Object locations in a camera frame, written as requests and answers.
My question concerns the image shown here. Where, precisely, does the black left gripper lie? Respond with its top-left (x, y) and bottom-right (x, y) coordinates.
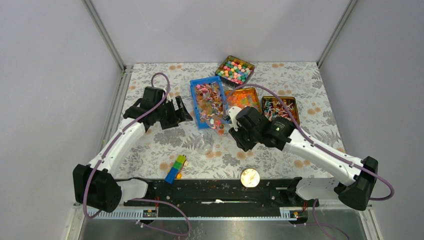
top-left (154, 96), bottom-right (193, 130)

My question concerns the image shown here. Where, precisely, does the blue plastic bin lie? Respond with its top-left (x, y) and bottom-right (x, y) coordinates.
top-left (189, 76), bottom-right (227, 130)

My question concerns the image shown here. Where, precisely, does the clear glass jar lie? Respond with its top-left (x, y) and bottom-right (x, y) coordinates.
top-left (194, 133), bottom-right (214, 155)

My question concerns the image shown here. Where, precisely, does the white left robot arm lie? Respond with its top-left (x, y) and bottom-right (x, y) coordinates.
top-left (72, 86), bottom-right (193, 213)

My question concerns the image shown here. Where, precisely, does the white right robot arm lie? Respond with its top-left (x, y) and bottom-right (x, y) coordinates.
top-left (227, 106), bottom-right (379, 211)

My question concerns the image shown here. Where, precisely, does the gold tin with gummy candies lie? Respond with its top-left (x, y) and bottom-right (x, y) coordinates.
top-left (224, 87), bottom-right (262, 113)

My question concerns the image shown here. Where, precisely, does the dark tin with pastel candies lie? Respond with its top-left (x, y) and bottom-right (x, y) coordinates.
top-left (214, 55), bottom-right (255, 88)

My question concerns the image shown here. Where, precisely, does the gold tin with lollipops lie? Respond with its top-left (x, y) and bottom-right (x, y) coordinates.
top-left (261, 96), bottom-right (300, 124)

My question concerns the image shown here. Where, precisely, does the floral patterned table mat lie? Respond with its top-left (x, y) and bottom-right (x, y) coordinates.
top-left (116, 61), bottom-right (344, 179)

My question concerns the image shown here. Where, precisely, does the gold round jar lid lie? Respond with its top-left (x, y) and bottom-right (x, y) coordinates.
top-left (240, 168), bottom-right (261, 188)

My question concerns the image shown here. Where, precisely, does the colourful toy brick stack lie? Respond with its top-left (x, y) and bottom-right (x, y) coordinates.
top-left (164, 155), bottom-right (187, 185)

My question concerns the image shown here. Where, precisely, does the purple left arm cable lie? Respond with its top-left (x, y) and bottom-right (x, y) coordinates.
top-left (82, 72), bottom-right (192, 237)

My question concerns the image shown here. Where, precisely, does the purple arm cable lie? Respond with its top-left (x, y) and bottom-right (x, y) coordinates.
top-left (82, 72), bottom-right (192, 237)
top-left (223, 83), bottom-right (396, 240)

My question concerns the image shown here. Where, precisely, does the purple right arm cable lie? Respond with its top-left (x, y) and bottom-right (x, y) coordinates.
top-left (223, 83), bottom-right (396, 240)

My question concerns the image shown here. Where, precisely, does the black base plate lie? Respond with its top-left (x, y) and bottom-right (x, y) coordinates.
top-left (123, 178), bottom-right (355, 209)

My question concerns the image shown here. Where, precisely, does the grey cable duct rail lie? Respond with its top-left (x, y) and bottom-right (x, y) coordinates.
top-left (84, 207), bottom-right (309, 222)

